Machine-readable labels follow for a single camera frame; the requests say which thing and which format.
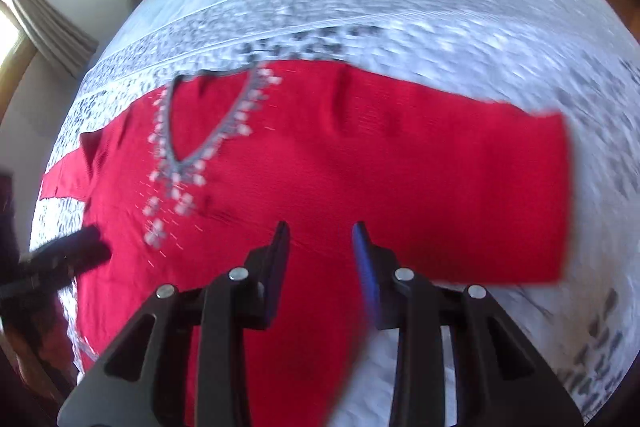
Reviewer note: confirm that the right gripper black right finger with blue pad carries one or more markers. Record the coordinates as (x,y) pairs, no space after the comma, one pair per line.
(500,379)

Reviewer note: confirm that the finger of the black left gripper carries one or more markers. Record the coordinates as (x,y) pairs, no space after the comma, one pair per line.
(68,255)

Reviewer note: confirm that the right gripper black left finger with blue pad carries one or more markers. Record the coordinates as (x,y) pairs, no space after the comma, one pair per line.
(183,351)

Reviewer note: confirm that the red knitted sweater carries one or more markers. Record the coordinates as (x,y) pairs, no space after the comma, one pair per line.
(195,174)

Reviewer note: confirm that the beige window curtain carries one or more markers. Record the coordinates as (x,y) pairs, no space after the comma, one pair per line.
(64,45)

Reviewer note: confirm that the grey floral quilted bedspread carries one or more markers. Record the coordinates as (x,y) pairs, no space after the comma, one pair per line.
(573,55)

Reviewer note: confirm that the wooden window frame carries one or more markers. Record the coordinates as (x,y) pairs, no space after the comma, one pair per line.
(17,52)

